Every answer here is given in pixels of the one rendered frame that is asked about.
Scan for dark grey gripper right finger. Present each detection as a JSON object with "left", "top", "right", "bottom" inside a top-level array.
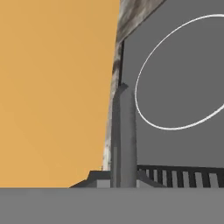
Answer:
[{"left": 120, "top": 82, "right": 168, "bottom": 189}]

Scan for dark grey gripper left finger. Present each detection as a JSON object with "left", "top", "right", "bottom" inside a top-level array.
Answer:
[{"left": 69, "top": 83, "right": 122, "bottom": 189}]

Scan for grey stove top, white rings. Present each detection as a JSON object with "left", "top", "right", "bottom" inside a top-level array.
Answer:
[{"left": 117, "top": 0, "right": 224, "bottom": 189}]

